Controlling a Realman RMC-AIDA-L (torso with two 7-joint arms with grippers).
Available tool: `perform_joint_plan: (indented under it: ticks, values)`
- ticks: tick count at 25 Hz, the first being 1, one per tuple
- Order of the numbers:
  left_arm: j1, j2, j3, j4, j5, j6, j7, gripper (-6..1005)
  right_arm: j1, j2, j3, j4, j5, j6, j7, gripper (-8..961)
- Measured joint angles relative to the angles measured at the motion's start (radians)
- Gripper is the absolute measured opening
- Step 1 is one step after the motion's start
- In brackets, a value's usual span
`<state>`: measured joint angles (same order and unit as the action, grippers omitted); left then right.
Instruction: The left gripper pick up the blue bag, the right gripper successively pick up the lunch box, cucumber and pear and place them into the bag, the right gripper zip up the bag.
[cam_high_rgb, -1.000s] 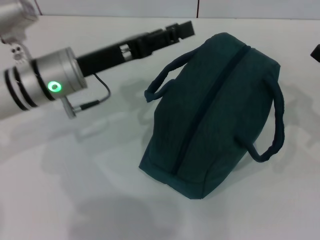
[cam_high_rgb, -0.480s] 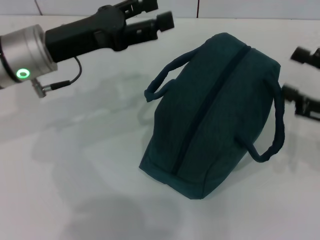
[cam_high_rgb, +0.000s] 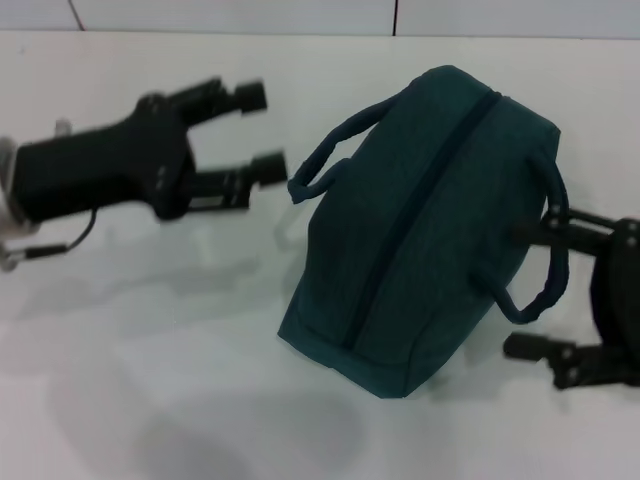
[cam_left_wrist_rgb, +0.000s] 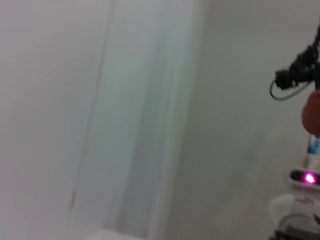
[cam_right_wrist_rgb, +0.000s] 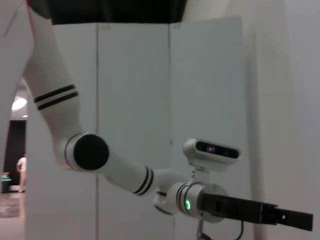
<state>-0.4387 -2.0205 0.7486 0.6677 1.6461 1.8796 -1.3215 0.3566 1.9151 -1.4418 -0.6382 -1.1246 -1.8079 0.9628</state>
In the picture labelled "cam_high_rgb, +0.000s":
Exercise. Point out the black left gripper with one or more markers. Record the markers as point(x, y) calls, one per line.
point(105, 160)

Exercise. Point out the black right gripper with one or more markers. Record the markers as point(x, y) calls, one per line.
point(617, 300)

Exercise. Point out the dark teal insulated lunch bag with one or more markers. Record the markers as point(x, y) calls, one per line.
point(415, 240)

